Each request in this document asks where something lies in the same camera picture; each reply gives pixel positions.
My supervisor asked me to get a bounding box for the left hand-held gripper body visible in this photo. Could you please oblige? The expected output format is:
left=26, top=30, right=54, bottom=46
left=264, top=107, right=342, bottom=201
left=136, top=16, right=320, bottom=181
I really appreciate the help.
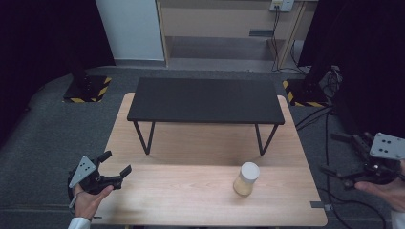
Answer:
left=67, top=155, right=113, bottom=196

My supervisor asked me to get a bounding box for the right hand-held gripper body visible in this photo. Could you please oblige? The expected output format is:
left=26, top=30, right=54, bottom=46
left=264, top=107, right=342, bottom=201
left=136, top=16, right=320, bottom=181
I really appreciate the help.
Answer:
left=351, top=132, right=405, bottom=186

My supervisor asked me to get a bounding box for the glass jar with white lid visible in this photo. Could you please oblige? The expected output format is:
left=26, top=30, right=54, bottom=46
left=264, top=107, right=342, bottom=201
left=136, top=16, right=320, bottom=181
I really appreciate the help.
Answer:
left=232, top=161, right=261, bottom=197

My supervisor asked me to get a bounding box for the person's left hand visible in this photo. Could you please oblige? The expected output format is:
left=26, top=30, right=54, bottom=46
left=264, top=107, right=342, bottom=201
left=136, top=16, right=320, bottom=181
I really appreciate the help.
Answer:
left=72, top=183, right=115, bottom=221

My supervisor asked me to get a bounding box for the person's right hand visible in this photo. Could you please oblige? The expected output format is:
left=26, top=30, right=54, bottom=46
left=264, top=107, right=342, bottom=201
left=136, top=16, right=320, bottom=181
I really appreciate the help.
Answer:
left=353, top=160, right=405, bottom=214

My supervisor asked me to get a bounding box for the person's left white sleeve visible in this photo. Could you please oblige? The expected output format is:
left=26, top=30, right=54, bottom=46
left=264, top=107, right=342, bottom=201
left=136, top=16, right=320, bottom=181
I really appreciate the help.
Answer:
left=67, top=217, right=92, bottom=229

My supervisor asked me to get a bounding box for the person's white sleeve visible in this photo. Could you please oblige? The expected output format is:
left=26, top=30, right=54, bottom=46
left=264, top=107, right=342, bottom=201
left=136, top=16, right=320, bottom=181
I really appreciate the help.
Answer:
left=67, top=217, right=92, bottom=229
left=391, top=209, right=405, bottom=229

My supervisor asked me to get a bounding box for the striped-edge black stand base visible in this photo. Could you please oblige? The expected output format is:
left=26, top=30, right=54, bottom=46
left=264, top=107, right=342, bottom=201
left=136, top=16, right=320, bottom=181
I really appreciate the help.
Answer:
left=62, top=74, right=113, bottom=104
left=282, top=78, right=330, bottom=109

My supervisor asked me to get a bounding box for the person's right white sleeve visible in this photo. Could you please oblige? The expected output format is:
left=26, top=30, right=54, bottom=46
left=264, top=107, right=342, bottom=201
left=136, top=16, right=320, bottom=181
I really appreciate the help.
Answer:
left=391, top=209, right=405, bottom=229

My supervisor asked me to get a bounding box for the dark curtain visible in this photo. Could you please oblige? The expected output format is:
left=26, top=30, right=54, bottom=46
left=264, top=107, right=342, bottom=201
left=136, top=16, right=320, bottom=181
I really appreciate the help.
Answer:
left=297, top=0, right=405, bottom=139
left=0, top=0, right=117, bottom=144

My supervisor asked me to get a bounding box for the black low shelf table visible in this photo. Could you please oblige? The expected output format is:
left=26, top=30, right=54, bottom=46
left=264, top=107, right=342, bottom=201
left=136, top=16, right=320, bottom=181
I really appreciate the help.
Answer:
left=126, top=76, right=286, bottom=157

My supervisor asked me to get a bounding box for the white panel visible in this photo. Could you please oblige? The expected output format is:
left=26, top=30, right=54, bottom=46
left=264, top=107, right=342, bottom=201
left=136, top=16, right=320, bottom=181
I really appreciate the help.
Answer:
left=95, top=0, right=166, bottom=62

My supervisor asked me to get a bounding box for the wooden cabinet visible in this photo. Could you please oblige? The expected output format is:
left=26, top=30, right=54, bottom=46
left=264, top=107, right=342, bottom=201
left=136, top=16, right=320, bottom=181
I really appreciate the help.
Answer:
left=155, top=0, right=319, bottom=70

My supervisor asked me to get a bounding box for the black floor cable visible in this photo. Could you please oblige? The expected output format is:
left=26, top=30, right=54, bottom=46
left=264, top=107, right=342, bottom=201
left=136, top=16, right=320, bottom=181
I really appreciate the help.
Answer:
left=318, top=109, right=388, bottom=229
left=294, top=105, right=334, bottom=132

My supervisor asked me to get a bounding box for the bundle of cables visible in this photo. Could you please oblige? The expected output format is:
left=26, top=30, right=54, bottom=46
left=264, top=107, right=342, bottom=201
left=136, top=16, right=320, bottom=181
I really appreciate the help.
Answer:
left=318, top=65, right=344, bottom=98

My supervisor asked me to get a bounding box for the black cable from socket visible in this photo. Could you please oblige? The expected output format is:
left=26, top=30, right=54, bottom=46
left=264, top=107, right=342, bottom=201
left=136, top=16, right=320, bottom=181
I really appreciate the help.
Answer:
left=270, top=5, right=311, bottom=74

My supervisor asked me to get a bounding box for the white wall power socket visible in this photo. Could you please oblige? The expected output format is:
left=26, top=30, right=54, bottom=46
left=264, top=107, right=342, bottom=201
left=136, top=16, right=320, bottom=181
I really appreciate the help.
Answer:
left=268, top=0, right=296, bottom=13

